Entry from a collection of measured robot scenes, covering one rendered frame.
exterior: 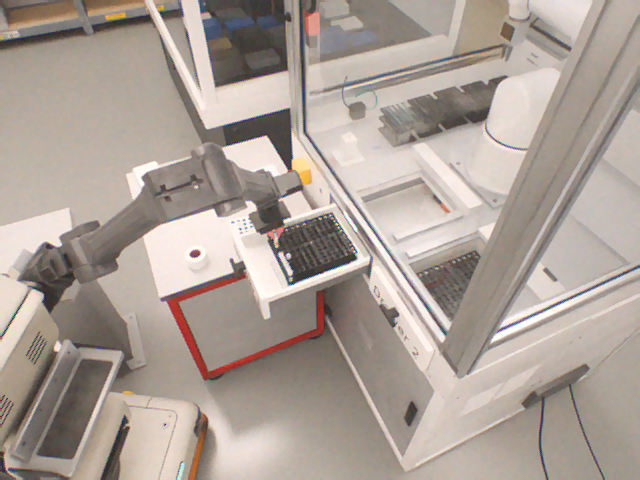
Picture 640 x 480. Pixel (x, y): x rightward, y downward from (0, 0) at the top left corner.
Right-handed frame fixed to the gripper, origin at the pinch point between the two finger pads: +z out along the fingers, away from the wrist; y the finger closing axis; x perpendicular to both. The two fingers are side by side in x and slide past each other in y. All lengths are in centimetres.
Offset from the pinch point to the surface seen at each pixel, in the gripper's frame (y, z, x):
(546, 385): 72, 72, -55
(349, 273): 15.8, 12.7, -13.6
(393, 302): 20.8, 8.5, -30.0
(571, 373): 83, 73, -56
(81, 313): -73, 45, 39
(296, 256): 3.7, 8.1, -3.6
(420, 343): 20.7, 8.4, -43.3
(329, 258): 12.1, 9.1, -8.4
